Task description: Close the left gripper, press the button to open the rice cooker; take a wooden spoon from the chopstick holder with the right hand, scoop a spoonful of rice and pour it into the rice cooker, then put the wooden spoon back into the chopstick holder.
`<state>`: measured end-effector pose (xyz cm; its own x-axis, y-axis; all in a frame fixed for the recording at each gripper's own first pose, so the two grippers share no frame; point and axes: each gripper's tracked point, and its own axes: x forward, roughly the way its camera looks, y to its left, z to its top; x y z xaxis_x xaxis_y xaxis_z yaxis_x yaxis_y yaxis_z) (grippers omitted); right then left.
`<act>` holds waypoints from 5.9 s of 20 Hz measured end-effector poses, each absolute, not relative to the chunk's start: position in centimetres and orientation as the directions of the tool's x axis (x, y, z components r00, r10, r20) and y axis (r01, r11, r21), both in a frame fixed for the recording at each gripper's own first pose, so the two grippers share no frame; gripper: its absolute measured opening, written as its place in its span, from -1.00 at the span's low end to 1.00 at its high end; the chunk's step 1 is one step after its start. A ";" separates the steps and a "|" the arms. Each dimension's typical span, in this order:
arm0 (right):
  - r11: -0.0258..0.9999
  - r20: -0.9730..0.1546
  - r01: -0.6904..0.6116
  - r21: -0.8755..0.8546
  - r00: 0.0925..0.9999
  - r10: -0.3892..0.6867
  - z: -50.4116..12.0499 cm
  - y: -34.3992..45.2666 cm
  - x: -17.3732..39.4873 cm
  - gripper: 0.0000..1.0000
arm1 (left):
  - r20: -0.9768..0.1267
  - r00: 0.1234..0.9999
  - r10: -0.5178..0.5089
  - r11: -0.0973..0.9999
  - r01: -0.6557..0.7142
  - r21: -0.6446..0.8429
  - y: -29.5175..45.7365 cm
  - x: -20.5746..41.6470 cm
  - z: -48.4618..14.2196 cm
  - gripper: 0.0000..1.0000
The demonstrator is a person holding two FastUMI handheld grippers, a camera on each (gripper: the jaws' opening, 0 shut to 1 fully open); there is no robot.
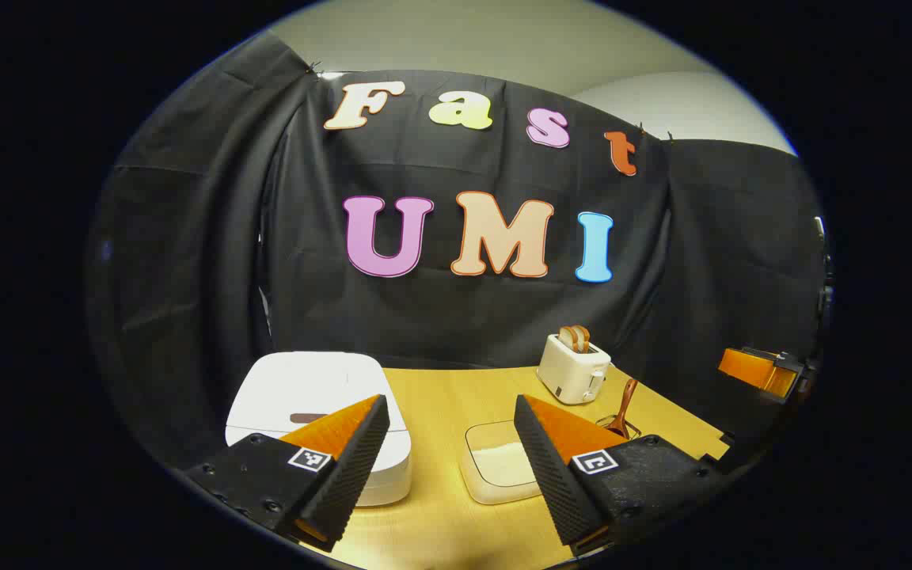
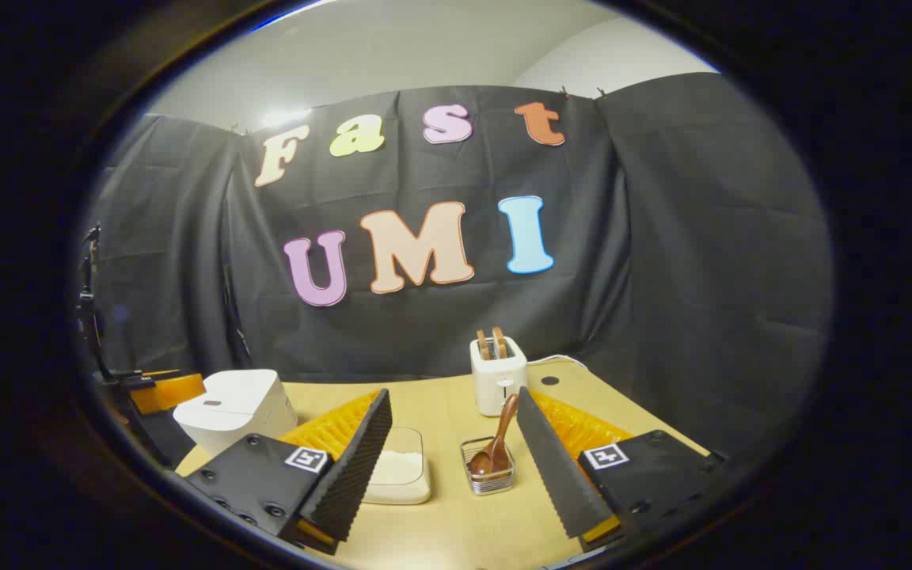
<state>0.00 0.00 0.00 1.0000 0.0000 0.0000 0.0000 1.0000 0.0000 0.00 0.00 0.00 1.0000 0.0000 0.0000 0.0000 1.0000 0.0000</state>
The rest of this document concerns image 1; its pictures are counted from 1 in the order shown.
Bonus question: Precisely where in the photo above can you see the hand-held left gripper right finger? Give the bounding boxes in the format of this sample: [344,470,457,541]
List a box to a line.
[513,393,742,557]

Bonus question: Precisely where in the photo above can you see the white toaster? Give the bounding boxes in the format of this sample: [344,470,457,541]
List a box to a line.
[537,332,612,406]

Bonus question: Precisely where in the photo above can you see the white rice cooker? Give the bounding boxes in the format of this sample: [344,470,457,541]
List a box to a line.
[224,351,413,507]

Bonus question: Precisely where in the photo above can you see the white rice pile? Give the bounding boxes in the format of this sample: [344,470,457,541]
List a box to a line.
[472,442,540,489]

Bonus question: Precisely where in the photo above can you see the clear plastic rice container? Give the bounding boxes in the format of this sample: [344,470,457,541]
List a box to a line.
[460,420,544,505]

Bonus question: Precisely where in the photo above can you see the black backdrop cloth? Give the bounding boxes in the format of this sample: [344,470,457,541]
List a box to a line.
[84,32,829,476]

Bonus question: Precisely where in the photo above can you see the metal wire chopstick holder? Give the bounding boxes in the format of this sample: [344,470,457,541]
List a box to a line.
[595,413,643,441]

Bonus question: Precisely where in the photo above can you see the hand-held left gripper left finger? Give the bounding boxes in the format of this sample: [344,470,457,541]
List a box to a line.
[183,393,391,553]

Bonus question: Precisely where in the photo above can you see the brown wooden spoon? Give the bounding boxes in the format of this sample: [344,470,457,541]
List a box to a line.
[606,378,639,439]

